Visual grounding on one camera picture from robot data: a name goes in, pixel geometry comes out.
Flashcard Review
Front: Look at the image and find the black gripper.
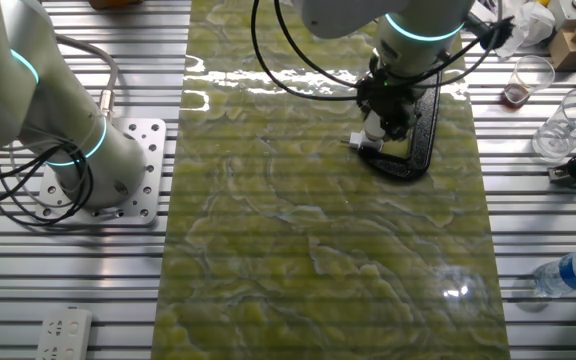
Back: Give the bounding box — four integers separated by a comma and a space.
355, 54, 424, 142

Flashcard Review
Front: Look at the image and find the white light bulb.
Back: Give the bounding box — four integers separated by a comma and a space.
362, 109, 388, 141

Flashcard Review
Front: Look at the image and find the black C-clamp with steel screw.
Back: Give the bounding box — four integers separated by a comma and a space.
356, 72, 443, 181

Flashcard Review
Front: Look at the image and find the plastic cup with brown liquid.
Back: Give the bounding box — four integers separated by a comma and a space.
498, 54, 557, 110

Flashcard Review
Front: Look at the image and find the green marble pattern mat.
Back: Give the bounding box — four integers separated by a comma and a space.
150, 0, 512, 360

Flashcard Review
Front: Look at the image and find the small cardboard box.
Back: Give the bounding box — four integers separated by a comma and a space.
548, 27, 576, 71

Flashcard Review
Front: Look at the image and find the grey emergency stop box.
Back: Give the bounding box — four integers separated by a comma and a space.
547, 0, 576, 31

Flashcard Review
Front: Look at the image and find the water bottle with blue cap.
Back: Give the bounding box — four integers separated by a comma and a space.
531, 247, 576, 300

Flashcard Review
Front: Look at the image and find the white power strip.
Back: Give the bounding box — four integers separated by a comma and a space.
35, 307, 93, 360

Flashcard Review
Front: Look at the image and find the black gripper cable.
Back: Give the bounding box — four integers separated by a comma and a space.
250, 0, 514, 102

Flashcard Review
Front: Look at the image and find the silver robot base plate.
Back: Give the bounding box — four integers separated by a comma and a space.
35, 117, 168, 227

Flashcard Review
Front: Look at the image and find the thick grey robot cable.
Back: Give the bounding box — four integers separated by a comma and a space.
52, 32, 119, 121

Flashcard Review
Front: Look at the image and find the thin black base cable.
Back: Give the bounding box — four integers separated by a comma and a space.
0, 142, 95, 227

